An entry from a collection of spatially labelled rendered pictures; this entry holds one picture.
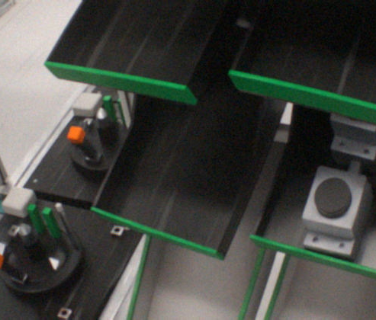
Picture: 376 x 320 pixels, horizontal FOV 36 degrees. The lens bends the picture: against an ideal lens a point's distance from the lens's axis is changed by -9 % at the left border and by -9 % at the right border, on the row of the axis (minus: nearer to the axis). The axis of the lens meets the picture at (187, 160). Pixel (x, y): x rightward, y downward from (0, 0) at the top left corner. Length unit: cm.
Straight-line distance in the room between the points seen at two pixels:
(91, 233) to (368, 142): 50
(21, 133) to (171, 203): 81
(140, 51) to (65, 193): 53
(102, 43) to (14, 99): 99
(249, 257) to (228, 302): 6
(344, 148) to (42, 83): 106
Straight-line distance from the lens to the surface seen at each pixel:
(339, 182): 46
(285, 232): 53
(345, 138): 51
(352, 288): 64
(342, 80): 41
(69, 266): 83
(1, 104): 147
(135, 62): 45
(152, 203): 57
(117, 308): 80
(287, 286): 65
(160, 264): 69
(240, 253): 65
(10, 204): 96
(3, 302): 85
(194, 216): 54
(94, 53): 48
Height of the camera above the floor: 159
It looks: 40 degrees down
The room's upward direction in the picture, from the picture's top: 11 degrees counter-clockwise
